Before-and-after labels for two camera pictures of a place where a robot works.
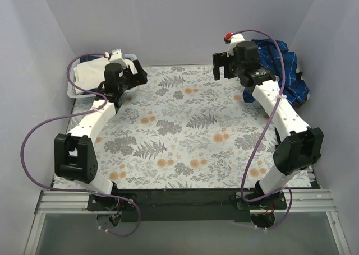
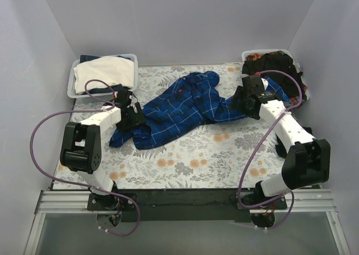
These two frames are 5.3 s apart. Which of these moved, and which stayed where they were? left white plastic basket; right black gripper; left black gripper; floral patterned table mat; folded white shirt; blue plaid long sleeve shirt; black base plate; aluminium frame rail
Moved: left black gripper; blue plaid long sleeve shirt; right black gripper
Stayed: aluminium frame rail; left white plastic basket; black base plate; folded white shirt; floral patterned table mat
